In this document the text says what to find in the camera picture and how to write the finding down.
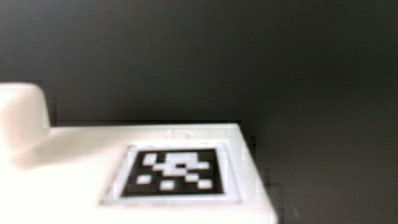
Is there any white front drawer box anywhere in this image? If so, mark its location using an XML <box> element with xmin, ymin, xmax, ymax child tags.
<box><xmin>0</xmin><ymin>83</ymin><xmax>278</xmax><ymax>224</ymax></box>

